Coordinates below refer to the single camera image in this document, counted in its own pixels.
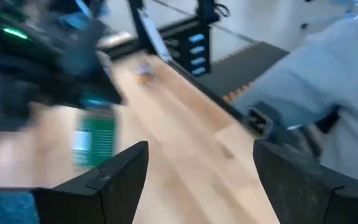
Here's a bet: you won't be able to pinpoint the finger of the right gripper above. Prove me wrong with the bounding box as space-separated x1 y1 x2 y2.
42 77 86 108
98 52 126 106

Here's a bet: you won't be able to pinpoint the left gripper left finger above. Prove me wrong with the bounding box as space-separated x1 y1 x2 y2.
0 141 149 224

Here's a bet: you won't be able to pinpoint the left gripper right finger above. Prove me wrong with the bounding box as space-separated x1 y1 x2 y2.
253 139 358 224

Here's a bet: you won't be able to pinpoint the green box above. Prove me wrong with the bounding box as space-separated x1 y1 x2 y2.
72 98 118 170

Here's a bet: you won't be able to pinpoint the small clear glass jar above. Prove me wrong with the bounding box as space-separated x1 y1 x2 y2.
135 60 154 85

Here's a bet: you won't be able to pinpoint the black hub blue lights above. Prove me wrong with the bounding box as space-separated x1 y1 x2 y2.
178 24 213 78

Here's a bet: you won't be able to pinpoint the person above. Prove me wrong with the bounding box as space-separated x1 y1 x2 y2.
230 0 358 187

